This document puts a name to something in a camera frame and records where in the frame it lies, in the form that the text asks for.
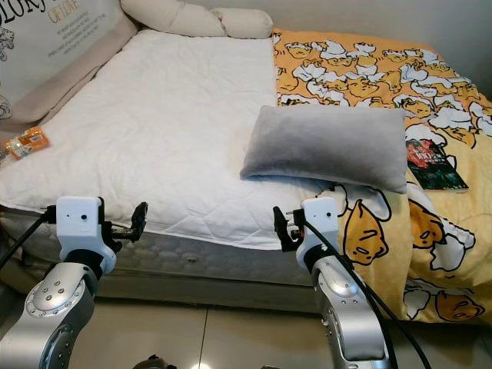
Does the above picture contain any grey plush pillow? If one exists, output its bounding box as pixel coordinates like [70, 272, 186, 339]
[240, 105, 409, 194]

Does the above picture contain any dark cover book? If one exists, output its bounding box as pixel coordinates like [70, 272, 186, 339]
[406, 138, 470, 193]

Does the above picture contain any grey quilted mattress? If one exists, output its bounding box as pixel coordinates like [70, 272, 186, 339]
[0, 206, 341, 290]

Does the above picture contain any white quilted mattress pad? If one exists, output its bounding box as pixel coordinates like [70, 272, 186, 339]
[0, 29, 344, 251]

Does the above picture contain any beige bed base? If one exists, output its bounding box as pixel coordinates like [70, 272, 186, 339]
[0, 260, 348, 317]

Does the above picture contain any orange snack packet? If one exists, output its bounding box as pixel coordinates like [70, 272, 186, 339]
[6, 127, 51, 161]

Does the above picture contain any black robot foot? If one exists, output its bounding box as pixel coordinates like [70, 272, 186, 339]
[132, 354, 178, 369]

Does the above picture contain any yellow cartoon print blanket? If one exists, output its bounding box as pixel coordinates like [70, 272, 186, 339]
[271, 28, 492, 324]

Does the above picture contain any beige padded bed bumper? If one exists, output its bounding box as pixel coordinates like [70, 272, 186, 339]
[4, 15, 140, 131]

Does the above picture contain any beige segmented bolster cushion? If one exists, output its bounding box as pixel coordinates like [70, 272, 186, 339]
[121, 0, 274, 41]

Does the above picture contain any grey printed headboard fabric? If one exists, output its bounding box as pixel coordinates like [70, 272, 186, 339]
[0, 0, 125, 105]

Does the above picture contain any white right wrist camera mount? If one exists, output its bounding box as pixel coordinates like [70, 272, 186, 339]
[300, 197, 341, 267]

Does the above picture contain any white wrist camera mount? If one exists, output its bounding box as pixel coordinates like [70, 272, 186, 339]
[300, 197, 341, 267]
[55, 196, 109, 259]

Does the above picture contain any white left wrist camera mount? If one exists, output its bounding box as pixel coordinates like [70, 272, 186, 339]
[55, 196, 109, 259]

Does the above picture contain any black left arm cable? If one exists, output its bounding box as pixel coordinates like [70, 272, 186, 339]
[0, 206, 59, 267]

